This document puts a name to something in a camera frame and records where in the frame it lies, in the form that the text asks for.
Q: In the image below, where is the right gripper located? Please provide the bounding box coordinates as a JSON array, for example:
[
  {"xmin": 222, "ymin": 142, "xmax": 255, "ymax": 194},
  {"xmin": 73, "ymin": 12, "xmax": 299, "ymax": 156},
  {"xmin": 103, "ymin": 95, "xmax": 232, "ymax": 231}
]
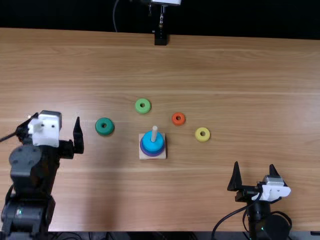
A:
[{"xmin": 226, "ymin": 161, "xmax": 281, "ymax": 202}]

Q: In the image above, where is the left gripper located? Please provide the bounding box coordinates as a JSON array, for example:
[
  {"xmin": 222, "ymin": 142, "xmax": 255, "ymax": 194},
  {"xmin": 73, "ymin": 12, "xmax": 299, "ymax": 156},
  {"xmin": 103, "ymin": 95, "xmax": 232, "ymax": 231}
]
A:
[{"xmin": 15, "ymin": 112, "xmax": 85, "ymax": 164}]

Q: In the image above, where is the yellow ring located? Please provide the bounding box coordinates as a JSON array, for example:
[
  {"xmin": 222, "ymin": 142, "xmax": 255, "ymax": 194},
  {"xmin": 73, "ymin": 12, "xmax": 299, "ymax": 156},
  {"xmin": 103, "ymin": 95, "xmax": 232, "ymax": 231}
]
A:
[{"xmin": 194, "ymin": 127, "xmax": 211, "ymax": 143}]

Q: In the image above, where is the wooden peg base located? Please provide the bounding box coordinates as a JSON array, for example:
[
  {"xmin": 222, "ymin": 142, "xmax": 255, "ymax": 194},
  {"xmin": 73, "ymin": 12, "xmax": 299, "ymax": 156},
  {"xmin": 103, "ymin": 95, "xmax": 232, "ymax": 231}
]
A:
[{"xmin": 138, "ymin": 125, "xmax": 168, "ymax": 161}]

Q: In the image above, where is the black clamp stand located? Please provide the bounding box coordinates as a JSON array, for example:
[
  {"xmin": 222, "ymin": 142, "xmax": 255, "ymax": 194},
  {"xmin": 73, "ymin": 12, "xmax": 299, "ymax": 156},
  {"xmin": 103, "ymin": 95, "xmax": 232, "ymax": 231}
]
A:
[{"xmin": 148, "ymin": 4, "xmax": 170, "ymax": 46}]

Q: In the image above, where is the white mounted box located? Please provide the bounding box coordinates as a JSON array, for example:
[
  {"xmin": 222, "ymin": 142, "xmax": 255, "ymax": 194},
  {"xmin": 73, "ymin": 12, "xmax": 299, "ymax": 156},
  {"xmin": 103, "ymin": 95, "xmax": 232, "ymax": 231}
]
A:
[{"xmin": 149, "ymin": 0, "xmax": 183, "ymax": 6}]

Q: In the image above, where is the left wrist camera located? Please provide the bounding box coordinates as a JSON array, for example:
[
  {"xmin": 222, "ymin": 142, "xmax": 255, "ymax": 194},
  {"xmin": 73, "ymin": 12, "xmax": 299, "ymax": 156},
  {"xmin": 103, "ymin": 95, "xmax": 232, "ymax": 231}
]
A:
[{"xmin": 27, "ymin": 110, "xmax": 63, "ymax": 148}]

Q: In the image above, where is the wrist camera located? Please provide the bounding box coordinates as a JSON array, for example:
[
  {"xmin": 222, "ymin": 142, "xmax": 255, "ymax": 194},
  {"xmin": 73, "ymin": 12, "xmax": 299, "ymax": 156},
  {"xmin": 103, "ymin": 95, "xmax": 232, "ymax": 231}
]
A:
[
  {"xmin": 27, "ymin": 110, "xmax": 63, "ymax": 148},
  {"xmin": 251, "ymin": 174, "xmax": 292, "ymax": 202}
]

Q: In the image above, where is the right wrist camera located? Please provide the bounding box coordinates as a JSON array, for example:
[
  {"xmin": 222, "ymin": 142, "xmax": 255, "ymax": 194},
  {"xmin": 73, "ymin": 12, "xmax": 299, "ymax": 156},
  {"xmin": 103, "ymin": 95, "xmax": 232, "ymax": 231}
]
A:
[{"xmin": 251, "ymin": 174, "xmax": 292, "ymax": 202}]

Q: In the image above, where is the black cable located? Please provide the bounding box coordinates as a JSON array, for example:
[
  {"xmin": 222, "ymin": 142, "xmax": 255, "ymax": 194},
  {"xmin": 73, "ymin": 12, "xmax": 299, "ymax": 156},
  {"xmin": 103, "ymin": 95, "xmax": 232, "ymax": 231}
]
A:
[
  {"xmin": 211, "ymin": 191, "xmax": 263, "ymax": 238},
  {"xmin": 271, "ymin": 210, "xmax": 294, "ymax": 237},
  {"xmin": 0, "ymin": 132, "xmax": 19, "ymax": 143}
]

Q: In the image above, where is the dark green ring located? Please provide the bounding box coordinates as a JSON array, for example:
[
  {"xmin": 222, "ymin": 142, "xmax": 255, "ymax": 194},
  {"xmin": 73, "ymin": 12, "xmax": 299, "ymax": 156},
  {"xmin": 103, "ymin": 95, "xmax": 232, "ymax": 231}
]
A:
[{"xmin": 94, "ymin": 117, "xmax": 115, "ymax": 137}]

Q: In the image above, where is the light green ring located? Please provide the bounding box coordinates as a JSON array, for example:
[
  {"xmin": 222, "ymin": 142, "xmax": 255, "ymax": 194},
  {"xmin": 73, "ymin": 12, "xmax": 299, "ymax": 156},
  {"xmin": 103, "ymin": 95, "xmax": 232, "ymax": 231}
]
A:
[{"xmin": 134, "ymin": 98, "xmax": 152, "ymax": 115}]

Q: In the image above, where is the orange ring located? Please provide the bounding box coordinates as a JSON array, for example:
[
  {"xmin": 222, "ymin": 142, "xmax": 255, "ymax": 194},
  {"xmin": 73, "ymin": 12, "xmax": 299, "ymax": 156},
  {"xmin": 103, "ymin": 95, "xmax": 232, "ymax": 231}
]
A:
[{"xmin": 171, "ymin": 112, "xmax": 186, "ymax": 126}]

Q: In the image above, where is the light blue ring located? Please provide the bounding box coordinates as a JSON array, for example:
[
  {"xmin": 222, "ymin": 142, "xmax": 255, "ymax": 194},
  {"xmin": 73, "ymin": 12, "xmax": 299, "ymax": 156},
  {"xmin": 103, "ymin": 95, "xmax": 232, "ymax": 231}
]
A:
[{"xmin": 142, "ymin": 129, "xmax": 163, "ymax": 151}]

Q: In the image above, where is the purple ring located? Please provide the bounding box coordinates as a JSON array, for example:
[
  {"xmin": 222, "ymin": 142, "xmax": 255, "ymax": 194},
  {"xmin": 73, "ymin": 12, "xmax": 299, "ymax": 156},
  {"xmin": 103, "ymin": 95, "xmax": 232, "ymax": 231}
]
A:
[{"xmin": 139, "ymin": 136, "xmax": 165, "ymax": 158}]

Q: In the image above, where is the grey cable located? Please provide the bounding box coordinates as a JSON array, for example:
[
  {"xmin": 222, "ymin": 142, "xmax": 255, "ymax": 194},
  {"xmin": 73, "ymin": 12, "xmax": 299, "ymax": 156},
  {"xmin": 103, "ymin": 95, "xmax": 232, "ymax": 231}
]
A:
[{"xmin": 112, "ymin": 0, "xmax": 121, "ymax": 33}]

